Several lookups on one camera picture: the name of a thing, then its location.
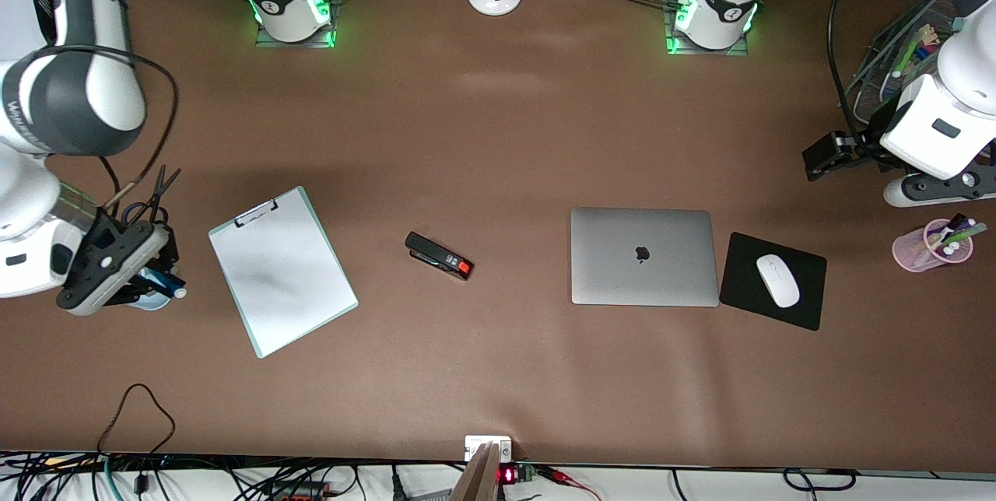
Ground blue marker white cap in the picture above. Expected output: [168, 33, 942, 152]
[146, 268, 188, 300]

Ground silver laptop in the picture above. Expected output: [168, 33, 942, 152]
[570, 207, 720, 307]

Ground green marker white tip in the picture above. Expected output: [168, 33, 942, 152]
[893, 25, 935, 79]

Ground purple marker in cup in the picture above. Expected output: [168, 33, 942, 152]
[936, 222, 977, 247]

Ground green marker in cup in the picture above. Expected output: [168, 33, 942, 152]
[939, 222, 989, 247]

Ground black scissors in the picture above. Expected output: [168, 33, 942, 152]
[117, 165, 182, 228]

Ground grey mesh desk tray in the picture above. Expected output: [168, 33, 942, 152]
[854, 0, 962, 130]

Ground pink mesh pen cup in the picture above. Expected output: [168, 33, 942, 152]
[892, 219, 975, 274]

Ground white computer mouse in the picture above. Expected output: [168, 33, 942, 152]
[756, 254, 801, 309]

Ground teal clipboard with paper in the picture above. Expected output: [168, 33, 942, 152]
[208, 186, 359, 359]

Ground black mouse pad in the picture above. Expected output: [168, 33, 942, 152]
[719, 232, 828, 331]

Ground black stapler red tip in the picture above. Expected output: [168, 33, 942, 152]
[405, 231, 475, 281]

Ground white paper stack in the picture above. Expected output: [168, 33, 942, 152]
[0, 0, 49, 60]

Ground white socket block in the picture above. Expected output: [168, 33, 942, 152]
[465, 435, 514, 464]

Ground wooden bar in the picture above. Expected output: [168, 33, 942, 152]
[450, 442, 503, 501]

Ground red clip lead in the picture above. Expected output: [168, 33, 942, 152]
[535, 465, 601, 501]

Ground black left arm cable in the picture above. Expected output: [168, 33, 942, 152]
[826, 0, 879, 145]

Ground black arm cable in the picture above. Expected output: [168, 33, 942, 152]
[97, 48, 181, 215]
[826, 0, 879, 145]

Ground black looped cable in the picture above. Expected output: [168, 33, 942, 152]
[96, 383, 177, 457]

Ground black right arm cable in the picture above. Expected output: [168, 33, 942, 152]
[97, 48, 181, 215]

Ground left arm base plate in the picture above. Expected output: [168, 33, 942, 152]
[664, 0, 752, 58]

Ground tangled cable bundle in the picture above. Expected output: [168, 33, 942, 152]
[0, 450, 363, 501]

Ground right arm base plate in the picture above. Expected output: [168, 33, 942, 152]
[254, 0, 345, 49]

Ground black cable loop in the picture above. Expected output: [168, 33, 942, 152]
[781, 468, 858, 492]

